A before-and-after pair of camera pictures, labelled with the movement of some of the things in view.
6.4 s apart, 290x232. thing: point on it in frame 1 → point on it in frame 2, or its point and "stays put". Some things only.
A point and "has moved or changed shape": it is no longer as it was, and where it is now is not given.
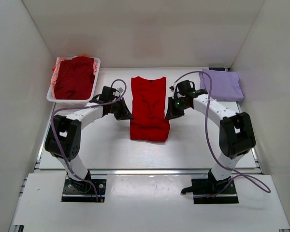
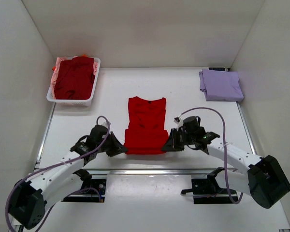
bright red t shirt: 149,122 has moved or changed shape
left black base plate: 83,191 stays put
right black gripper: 172,113 → 172,144
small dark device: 217,68 stays put
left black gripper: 125,114 → 118,147
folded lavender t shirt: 226,86 stays put
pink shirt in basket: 59,60 stays put
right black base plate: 201,187 stays put
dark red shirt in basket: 74,79 stays put
